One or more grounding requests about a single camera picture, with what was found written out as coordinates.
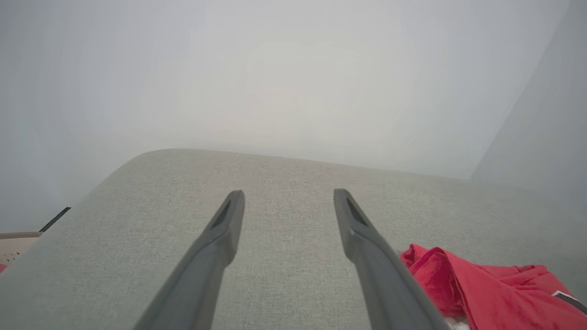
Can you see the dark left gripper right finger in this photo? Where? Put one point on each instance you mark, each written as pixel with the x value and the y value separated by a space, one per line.
pixel 385 284

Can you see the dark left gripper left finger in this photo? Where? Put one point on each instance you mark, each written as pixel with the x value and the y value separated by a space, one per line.
pixel 206 275

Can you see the red basketball jersey white sleeves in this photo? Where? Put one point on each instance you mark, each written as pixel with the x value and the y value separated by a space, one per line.
pixel 495 293

